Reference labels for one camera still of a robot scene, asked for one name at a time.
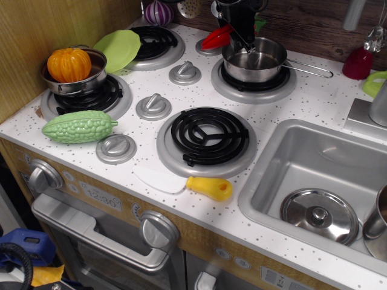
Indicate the purple striped toy onion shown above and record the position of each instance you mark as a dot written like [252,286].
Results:
[158,14]

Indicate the silver sink basin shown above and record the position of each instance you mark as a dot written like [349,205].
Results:
[302,155]

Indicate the silver oven knob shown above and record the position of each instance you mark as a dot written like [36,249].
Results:
[157,231]
[44,177]

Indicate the steel pot lid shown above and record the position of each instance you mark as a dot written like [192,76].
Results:
[321,212]

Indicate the silver oven door handle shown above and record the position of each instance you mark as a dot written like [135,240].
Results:
[81,226]

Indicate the front right black burner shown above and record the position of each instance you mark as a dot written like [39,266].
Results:
[206,141]

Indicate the silver toy faucet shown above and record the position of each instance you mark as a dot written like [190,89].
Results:
[369,118]

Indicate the blue plastic object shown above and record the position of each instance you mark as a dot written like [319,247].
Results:
[39,247]

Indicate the steel saucepan with wire handle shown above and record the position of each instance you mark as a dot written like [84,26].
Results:
[264,62]

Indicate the steel pot with handles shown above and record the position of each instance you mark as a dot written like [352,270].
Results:
[95,79]

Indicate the front left black burner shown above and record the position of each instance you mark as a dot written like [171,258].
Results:
[113,97]

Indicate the light green plastic plate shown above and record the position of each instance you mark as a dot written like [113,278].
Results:
[120,48]

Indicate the silver pole on wall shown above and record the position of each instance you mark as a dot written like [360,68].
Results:
[353,14]

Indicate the steel cup at right edge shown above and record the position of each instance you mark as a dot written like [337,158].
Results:
[374,228]

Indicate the silver oven knob left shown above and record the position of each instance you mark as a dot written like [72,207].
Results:
[44,177]

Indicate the hanging silver utensil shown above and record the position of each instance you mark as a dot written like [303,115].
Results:
[376,38]

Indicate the silver stovetop knob middle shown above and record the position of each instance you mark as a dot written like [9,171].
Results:
[153,108]

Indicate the red toy chili pepper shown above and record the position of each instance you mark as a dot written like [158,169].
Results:
[221,36]

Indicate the white knife with yellow handle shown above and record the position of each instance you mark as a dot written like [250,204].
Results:
[217,189]

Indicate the yellow cloth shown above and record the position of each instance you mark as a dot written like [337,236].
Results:
[43,275]

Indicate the hanging silver strainer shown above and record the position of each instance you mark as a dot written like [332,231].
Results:
[190,8]

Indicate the orange toy pumpkin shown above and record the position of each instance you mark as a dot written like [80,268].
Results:
[69,65]

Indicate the silver stovetop knob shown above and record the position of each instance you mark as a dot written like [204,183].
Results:
[212,52]
[153,108]
[185,74]
[116,149]

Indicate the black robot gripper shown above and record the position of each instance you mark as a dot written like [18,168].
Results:
[241,16]

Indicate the silver oven knob right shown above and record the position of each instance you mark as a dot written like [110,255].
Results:
[157,231]

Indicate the silver stovetop knob back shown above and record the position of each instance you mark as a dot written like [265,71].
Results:
[212,52]

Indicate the green toy bitter gourd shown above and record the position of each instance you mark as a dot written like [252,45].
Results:
[79,127]

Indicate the back left black burner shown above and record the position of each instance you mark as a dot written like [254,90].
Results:
[159,48]

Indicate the red toy cup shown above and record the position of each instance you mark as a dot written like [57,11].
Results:
[358,65]

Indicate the silver stovetop knob upper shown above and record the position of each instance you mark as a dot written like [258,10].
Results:
[185,74]

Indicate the silver stovetop knob front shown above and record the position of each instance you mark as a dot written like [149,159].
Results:
[116,149]

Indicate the light green plastic utensil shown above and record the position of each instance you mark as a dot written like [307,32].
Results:
[374,82]

